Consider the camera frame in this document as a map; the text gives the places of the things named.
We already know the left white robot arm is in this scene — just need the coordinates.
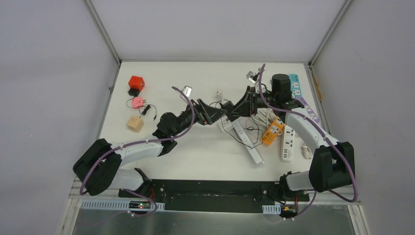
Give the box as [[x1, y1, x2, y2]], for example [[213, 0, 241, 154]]
[[72, 99, 227, 198]]

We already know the purple power strip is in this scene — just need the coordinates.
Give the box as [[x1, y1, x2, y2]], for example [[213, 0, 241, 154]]
[[296, 96, 320, 124]]

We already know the small black adapter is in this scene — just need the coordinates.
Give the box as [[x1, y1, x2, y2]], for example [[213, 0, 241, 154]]
[[128, 88, 140, 97]]

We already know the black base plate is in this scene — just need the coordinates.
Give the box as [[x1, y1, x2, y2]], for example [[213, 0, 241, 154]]
[[136, 179, 310, 213]]

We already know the black power adapter brick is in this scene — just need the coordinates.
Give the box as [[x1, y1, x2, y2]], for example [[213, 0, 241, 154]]
[[220, 101, 234, 118]]

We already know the white power strip cable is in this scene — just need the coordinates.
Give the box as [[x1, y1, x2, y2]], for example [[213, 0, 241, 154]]
[[253, 108, 276, 129]]

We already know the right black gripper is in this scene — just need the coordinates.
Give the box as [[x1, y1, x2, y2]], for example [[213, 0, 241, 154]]
[[230, 86, 277, 118]]

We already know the long white power strip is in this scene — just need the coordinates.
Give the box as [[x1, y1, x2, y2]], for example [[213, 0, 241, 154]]
[[215, 90, 264, 165]]

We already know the tan cube adapter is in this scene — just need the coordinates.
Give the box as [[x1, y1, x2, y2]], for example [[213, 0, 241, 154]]
[[126, 116, 144, 133]]

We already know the teal power strip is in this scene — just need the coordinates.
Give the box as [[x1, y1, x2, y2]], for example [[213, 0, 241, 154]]
[[289, 74, 302, 98]]

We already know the pink adapter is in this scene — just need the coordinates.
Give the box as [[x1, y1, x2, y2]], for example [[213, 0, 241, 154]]
[[131, 96, 146, 109]]

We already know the black thin cable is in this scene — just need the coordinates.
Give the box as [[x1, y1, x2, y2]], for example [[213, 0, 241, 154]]
[[125, 97, 265, 150]]

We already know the orange power strip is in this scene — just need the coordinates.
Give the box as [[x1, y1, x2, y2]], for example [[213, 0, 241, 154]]
[[262, 117, 285, 146]]

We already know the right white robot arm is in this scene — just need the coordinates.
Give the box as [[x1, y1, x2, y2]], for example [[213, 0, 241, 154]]
[[223, 74, 356, 201]]

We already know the red cube plug adapter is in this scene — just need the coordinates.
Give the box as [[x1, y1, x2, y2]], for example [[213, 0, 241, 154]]
[[128, 76, 145, 92]]

